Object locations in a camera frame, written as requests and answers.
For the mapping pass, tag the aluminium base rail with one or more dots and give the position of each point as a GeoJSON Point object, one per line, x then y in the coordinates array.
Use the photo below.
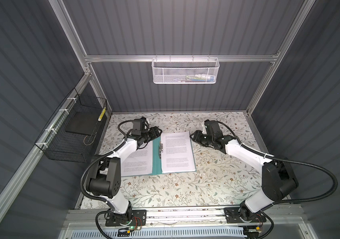
{"type": "Point", "coordinates": [189, 216]}

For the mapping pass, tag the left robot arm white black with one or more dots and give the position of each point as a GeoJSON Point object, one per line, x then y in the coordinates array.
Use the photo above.
{"type": "Point", "coordinates": [102, 178]}

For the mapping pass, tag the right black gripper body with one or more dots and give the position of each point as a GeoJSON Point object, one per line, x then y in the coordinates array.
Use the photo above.
{"type": "Point", "coordinates": [210, 140]}

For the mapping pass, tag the printed paper sheet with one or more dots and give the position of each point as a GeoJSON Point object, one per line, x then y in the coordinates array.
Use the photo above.
{"type": "Point", "coordinates": [177, 153]}
{"type": "Point", "coordinates": [139, 162]}

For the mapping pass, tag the white wire mesh basket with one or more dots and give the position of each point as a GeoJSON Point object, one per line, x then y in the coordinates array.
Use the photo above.
{"type": "Point", "coordinates": [165, 70]}

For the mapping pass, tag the black flat pad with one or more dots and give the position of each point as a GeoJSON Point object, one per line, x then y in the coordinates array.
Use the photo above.
{"type": "Point", "coordinates": [84, 124]}

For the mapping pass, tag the yellow marker pen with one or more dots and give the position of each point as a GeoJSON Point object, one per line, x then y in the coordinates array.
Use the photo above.
{"type": "Point", "coordinates": [102, 114]}

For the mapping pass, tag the teal paper folder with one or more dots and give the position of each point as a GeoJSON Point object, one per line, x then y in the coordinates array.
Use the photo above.
{"type": "Point", "coordinates": [157, 169]}

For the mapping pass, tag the white perforated cable tray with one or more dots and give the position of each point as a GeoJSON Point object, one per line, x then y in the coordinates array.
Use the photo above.
{"type": "Point", "coordinates": [226, 232]}

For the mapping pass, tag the black wire mesh basket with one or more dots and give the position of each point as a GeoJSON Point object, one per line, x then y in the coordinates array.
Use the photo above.
{"type": "Point", "coordinates": [56, 144]}

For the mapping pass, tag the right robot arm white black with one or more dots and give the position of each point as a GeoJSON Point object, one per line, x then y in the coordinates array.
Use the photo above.
{"type": "Point", "coordinates": [277, 177]}

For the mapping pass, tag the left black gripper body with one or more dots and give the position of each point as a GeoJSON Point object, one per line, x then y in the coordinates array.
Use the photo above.
{"type": "Point", "coordinates": [143, 135]}

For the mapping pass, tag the pens in white basket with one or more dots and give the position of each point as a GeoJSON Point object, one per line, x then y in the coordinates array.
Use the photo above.
{"type": "Point", "coordinates": [199, 78]}

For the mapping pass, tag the floral table mat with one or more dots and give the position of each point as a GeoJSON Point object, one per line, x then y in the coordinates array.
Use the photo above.
{"type": "Point", "coordinates": [219, 179]}

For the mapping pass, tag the metal folder clip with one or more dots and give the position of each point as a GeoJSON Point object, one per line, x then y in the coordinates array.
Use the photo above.
{"type": "Point", "coordinates": [160, 149]}

